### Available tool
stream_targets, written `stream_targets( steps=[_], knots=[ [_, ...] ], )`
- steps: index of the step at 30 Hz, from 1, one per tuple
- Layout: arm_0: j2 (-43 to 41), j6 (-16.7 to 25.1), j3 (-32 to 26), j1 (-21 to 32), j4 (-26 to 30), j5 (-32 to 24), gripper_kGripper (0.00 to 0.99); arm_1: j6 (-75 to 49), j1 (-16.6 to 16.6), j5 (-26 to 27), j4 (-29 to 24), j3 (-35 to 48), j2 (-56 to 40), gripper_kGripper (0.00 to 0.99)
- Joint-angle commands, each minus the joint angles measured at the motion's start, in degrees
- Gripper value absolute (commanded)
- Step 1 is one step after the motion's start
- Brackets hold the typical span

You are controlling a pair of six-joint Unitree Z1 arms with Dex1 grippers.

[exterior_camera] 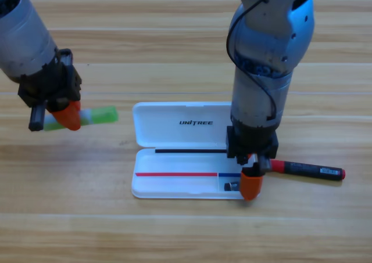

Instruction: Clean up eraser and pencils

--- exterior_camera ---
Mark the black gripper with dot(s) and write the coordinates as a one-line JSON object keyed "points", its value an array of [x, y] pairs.
{"points": [[250, 141], [52, 83]]}

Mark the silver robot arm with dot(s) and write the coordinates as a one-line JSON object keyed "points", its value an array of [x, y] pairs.
{"points": [[261, 42], [20, 36]]}

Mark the red and black whiteboard marker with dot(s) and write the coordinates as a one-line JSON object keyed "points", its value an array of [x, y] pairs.
{"points": [[308, 170]]}

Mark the black eraser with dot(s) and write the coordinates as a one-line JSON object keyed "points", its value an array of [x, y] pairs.
{"points": [[231, 186]]}

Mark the white Unitree pencil case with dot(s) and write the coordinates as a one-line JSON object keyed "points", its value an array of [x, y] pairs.
{"points": [[180, 129]]}

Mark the green and white highlighter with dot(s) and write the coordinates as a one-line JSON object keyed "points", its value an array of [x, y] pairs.
{"points": [[101, 115]]}

